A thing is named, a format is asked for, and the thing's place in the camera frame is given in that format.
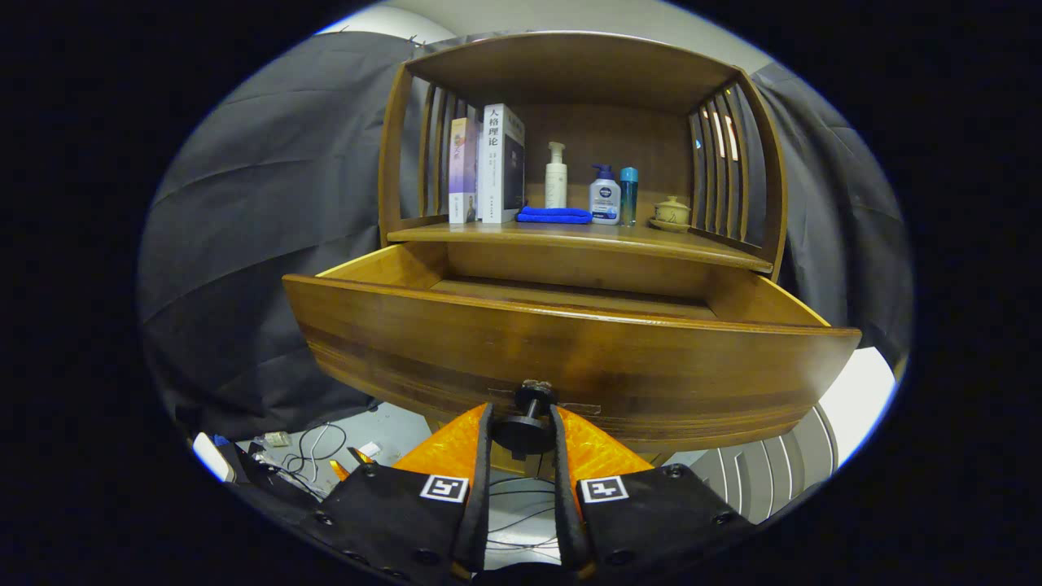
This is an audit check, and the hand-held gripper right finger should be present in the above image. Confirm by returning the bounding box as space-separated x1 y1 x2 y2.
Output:
547 404 758 580

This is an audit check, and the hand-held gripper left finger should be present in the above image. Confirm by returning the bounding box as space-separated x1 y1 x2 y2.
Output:
313 402 495 583

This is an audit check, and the black round drawer knob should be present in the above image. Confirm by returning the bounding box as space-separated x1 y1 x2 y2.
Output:
491 380 559 458

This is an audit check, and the brown wooden drawer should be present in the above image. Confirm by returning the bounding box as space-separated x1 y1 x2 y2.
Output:
282 242 862 453

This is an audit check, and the brown wooden countertop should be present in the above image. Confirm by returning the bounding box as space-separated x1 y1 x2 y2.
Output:
387 213 774 274

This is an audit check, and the brown wooden cabinet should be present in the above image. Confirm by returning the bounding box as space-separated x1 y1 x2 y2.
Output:
378 31 789 481

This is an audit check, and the white blue-tipped object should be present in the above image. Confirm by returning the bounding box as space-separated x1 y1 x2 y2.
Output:
193 432 237 483

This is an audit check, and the blue folded cloth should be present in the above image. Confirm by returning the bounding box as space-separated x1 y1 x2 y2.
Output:
516 206 593 225

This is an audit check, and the white bottle with blue pump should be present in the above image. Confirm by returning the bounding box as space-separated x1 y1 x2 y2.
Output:
589 164 622 225

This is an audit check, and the beige lidded teacup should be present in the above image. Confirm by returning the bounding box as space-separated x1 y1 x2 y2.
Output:
650 195 693 234

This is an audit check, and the white flat panel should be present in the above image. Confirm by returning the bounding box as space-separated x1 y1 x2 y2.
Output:
814 348 899 469

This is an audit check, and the thick white and black book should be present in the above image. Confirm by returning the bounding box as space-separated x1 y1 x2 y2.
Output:
479 103 527 225

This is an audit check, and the purple book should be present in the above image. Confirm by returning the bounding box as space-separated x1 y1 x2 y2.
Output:
449 117 481 225

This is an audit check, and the black floor cable tangle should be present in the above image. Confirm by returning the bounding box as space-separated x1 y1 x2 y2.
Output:
487 474 564 556

